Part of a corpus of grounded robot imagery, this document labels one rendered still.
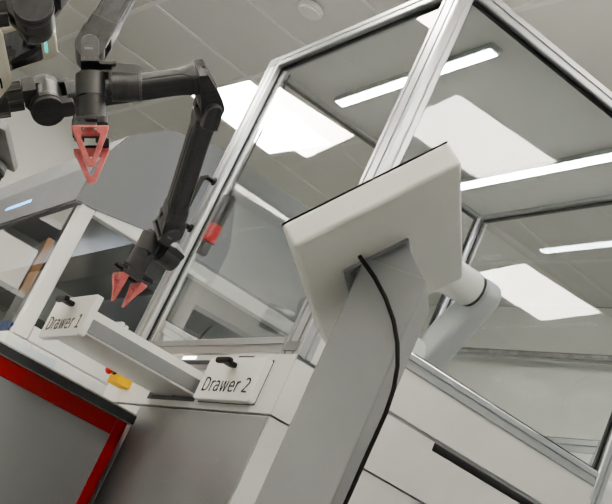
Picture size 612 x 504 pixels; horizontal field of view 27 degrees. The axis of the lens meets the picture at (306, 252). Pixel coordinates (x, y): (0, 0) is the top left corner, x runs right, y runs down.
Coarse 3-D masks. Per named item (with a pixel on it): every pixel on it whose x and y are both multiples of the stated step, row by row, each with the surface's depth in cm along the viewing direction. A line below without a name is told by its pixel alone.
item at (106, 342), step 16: (96, 320) 296; (112, 320) 298; (96, 336) 296; (112, 336) 298; (128, 336) 300; (80, 352) 319; (96, 352) 310; (112, 352) 301; (128, 352) 299; (144, 352) 301; (160, 352) 304; (112, 368) 321; (128, 368) 311; (144, 368) 302; (160, 368) 303; (176, 368) 305; (192, 368) 308; (144, 384) 322; (160, 384) 312; (176, 384) 305; (192, 384) 307
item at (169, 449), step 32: (160, 416) 316; (192, 416) 301; (224, 416) 287; (256, 416) 274; (128, 448) 322; (160, 448) 306; (192, 448) 292; (224, 448) 278; (256, 448) 268; (128, 480) 311; (160, 480) 296; (192, 480) 283; (224, 480) 270; (256, 480) 267
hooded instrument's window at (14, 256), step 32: (32, 224) 429; (64, 224) 395; (96, 224) 398; (0, 256) 442; (32, 256) 406; (96, 256) 397; (128, 256) 403; (0, 288) 418; (64, 288) 391; (96, 288) 396; (128, 288) 402; (0, 320) 396; (128, 320) 401
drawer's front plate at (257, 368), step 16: (208, 368) 304; (224, 368) 296; (240, 368) 289; (256, 368) 282; (224, 384) 291; (240, 384) 285; (256, 384) 279; (208, 400) 296; (224, 400) 288; (240, 400) 280
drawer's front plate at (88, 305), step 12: (72, 300) 309; (84, 300) 301; (96, 300) 294; (60, 312) 312; (72, 312) 304; (84, 312) 296; (96, 312) 294; (48, 324) 315; (72, 324) 299; (84, 324) 293; (48, 336) 310; (60, 336) 302; (72, 336) 295
